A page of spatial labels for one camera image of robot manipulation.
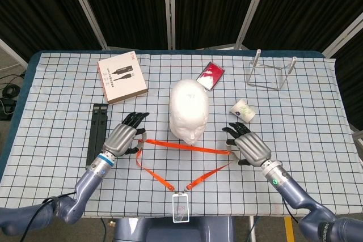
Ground black coiled cable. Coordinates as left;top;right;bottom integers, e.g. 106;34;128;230
2;84;20;97

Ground flower print paper cup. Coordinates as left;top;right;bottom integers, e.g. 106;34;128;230
229;99;256;123

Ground checked tablecloth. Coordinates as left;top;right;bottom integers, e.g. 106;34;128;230
0;50;363;219

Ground white cable product box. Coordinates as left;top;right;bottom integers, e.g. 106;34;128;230
97;51;149;105

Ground orange lanyard with badge holder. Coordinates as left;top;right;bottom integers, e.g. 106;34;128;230
135;138;239;223

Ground red and white phone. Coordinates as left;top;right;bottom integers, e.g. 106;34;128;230
195;61;226;92

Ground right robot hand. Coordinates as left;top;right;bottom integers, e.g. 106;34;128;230
222;122;272;168

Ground white foam mannequin head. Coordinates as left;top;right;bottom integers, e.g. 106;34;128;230
169;79;210;146

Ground black power adapter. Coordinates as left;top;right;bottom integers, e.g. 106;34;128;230
0;97;15;121

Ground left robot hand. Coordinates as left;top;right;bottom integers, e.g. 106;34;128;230
102;111;150;159

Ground metal wire stand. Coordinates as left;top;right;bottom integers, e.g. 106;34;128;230
246;49;298;91

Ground white table leg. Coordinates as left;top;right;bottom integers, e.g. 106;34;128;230
248;215;257;242

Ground black folding screen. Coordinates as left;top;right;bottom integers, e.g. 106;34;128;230
0;0;363;58

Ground black folding stand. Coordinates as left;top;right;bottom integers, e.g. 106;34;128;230
85;103;109;171

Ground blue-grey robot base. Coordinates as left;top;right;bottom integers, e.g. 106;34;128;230
113;215;236;242

